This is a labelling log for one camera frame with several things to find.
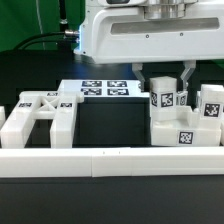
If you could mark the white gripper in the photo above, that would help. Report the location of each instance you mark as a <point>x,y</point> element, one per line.
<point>137,31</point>

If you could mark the white chair seat part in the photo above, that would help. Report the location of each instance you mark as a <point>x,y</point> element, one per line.
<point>180,126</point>

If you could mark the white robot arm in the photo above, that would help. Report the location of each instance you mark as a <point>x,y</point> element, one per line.
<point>143,31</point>

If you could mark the tagged white cube nut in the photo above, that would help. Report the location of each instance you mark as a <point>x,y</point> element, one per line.
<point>182,98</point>

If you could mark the white right fence piece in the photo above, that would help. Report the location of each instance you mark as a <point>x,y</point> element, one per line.
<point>222,133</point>

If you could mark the white fence piece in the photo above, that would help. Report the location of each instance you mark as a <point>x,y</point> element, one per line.
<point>222,133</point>
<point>2,116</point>

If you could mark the white left fence piece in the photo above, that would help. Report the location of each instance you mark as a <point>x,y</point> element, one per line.
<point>2,116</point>

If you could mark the white marker base plate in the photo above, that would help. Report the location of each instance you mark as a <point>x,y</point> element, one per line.
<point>104,88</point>

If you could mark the white front fence rail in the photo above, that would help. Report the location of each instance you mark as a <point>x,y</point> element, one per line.
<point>111,162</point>

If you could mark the white chair back frame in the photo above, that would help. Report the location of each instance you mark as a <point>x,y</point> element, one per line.
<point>59,107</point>

